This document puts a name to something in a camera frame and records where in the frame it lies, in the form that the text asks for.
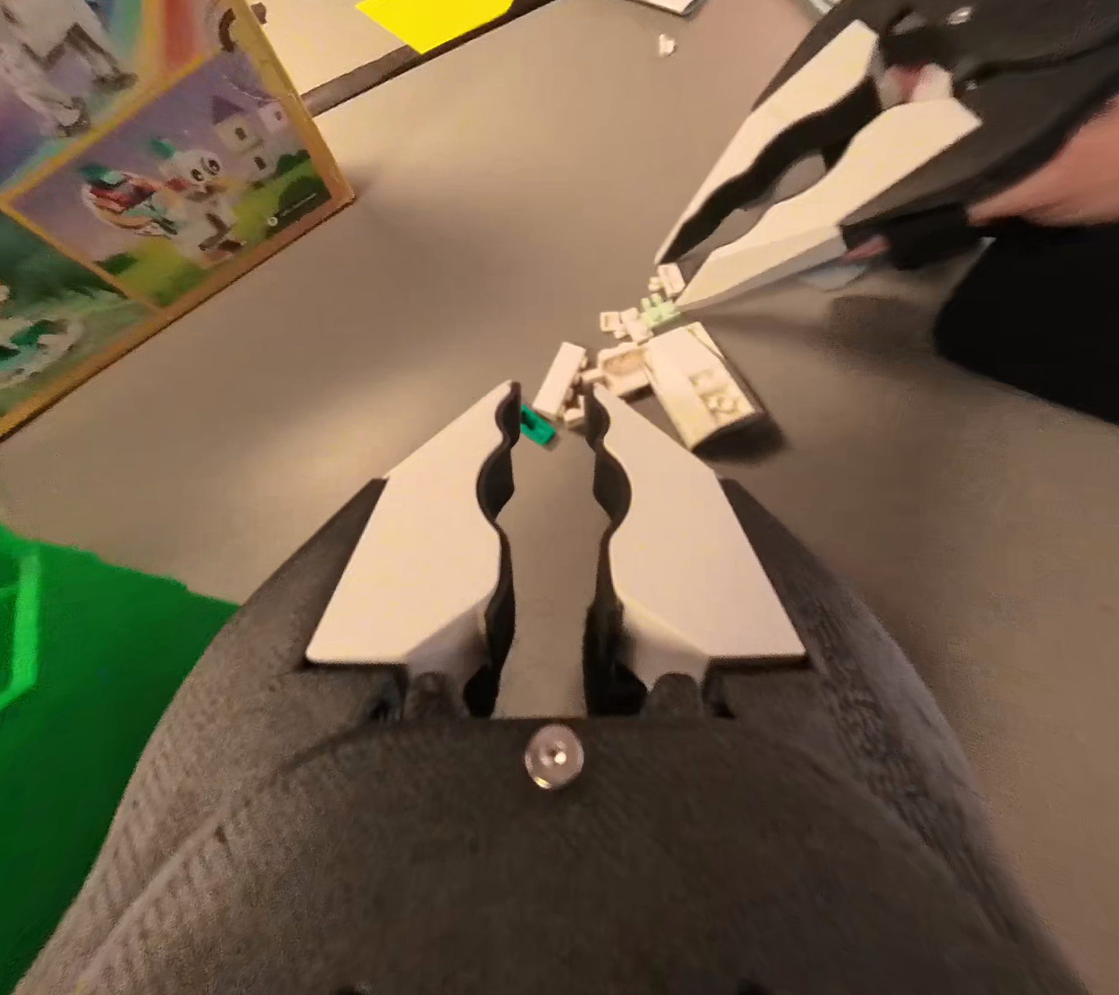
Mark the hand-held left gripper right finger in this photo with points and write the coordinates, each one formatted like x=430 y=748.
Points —
x=699 y=575

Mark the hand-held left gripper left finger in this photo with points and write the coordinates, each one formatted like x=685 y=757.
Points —
x=411 y=575

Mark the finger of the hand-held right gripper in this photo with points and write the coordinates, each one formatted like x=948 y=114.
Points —
x=787 y=95
x=830 y=208

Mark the dark green lego piece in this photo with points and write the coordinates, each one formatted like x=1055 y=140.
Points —
x=538 y=425

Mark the mint green lego plate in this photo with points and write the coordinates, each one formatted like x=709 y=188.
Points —
x=660 y=307

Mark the pile of white lego pieces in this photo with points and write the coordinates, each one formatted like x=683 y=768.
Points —
x=559 y=379

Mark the green plastic bin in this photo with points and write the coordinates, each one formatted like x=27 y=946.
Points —
x=87 y=707

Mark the person's right forearm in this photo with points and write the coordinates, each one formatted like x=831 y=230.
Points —
x=1031 y=331

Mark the large white sloped lego brick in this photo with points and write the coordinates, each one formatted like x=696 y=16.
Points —
x=704 y=392

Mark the lego set box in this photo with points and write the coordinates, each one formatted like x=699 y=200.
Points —
x=175 y=139

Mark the person's right hand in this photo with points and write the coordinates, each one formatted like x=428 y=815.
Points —
x=1066 y=191

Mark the yellow sticky note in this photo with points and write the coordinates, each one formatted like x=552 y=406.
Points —
x=437 y=3

